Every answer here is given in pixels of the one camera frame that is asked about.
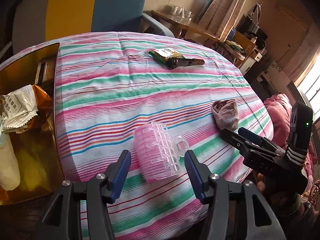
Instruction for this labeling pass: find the green cracker packet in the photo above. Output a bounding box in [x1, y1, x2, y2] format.
[148, 48, 185, 68]

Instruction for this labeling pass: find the brown toy brick gun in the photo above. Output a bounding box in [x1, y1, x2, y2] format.
[165, 57, 204, 69]

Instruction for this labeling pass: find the wooden desk with clutter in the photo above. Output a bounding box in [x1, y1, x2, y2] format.
[219, 3, 267, 75]

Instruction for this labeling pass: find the gold storage box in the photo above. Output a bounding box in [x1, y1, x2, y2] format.
[1, 42, 63, 205]

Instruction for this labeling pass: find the orange snack bag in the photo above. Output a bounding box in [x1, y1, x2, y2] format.
[31, 85, 53, 128]

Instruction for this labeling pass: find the pink cloth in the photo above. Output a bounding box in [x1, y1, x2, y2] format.
[211, 99, 240, 131]

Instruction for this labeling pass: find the beige printed snack bag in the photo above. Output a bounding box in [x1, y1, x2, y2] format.
[1, 85, 38, 132]

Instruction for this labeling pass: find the beige window curtain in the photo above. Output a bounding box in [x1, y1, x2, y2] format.
[199, 0, 246, 41]

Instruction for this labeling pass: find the yellow blue grey armchair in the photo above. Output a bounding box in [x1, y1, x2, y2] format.
[12, 0, 173, 53]

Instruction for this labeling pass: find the pink pillow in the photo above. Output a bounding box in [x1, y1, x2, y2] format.
[264, 93, 318, 179]

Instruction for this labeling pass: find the green beige small box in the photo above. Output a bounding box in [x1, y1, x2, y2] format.
[35, 57, 56, 86]

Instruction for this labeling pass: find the pink hair roller with clip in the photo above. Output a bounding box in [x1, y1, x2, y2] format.
[133, 121, 189, 183]

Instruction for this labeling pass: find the set of white cups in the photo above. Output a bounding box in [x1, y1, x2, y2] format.
[163, 4, 193, 21]

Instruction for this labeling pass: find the wooden side table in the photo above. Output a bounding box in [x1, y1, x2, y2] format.
[151, 10, 219, 41]

